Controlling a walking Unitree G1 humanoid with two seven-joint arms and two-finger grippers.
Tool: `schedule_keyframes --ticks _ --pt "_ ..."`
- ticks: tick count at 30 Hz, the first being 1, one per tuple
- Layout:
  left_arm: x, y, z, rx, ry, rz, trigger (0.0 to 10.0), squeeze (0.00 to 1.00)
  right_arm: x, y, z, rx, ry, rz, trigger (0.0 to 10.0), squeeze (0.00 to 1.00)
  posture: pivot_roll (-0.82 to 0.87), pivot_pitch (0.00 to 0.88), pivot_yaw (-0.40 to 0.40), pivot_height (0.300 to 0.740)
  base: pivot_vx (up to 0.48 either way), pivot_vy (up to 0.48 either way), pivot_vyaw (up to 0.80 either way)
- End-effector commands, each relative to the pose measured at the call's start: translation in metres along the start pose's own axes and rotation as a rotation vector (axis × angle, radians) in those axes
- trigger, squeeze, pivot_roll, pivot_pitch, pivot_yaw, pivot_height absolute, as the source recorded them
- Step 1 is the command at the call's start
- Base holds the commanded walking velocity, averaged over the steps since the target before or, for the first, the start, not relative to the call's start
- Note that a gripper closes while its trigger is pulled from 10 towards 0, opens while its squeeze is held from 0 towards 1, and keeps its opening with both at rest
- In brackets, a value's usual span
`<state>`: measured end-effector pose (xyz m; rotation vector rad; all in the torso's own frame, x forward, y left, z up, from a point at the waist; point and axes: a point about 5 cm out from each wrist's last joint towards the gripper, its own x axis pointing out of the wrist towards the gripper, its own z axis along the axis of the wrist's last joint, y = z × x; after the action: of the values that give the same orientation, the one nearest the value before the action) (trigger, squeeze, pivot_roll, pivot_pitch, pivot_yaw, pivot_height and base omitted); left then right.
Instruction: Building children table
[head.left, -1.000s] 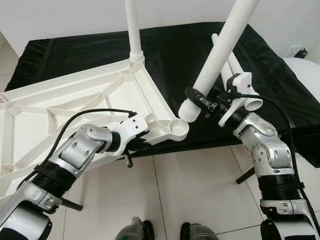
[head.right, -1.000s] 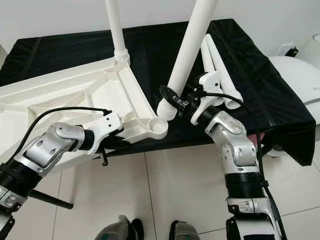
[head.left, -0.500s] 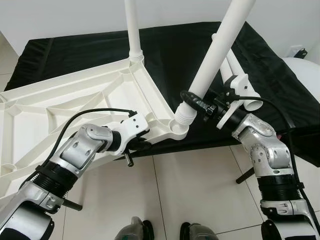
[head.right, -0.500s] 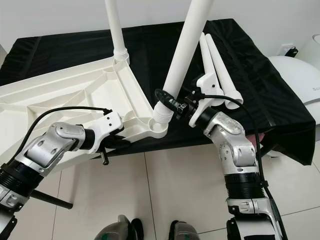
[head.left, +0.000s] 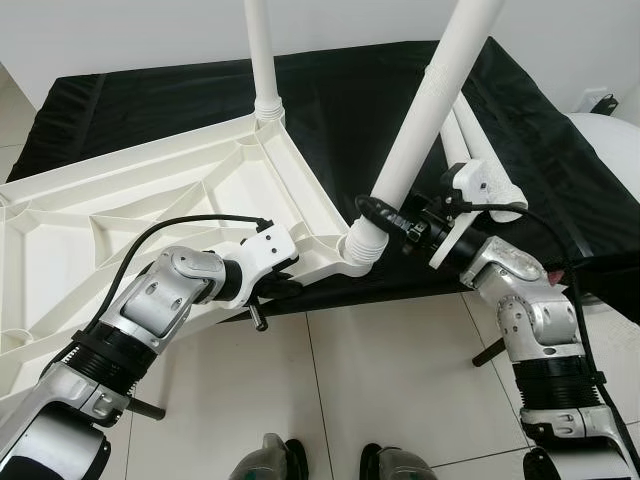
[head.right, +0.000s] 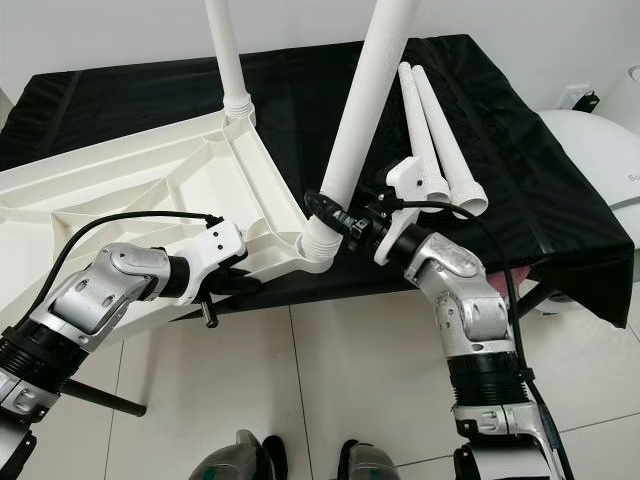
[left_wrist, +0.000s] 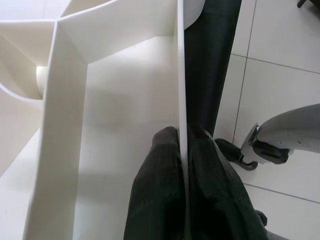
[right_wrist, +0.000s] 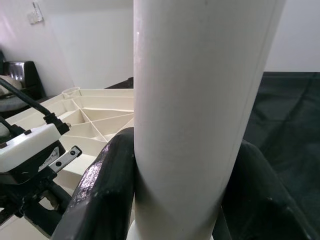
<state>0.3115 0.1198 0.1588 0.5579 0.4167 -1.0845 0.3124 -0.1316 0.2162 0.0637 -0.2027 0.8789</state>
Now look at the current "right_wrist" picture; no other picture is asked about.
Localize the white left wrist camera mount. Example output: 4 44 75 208
0 122 62 173

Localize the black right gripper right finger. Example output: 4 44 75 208
212 139 314 240

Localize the white plastic table top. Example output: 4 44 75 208
0 87 136 240

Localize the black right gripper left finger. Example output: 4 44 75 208
51 126 138 240

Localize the white plastic table leg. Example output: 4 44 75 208
128 0 287 240

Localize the black tablecloth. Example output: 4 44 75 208
104 71 320 240

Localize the black leather chair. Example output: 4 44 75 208
2 61 47 98

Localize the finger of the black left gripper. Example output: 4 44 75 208
37 178 75 216
14 199 63 235

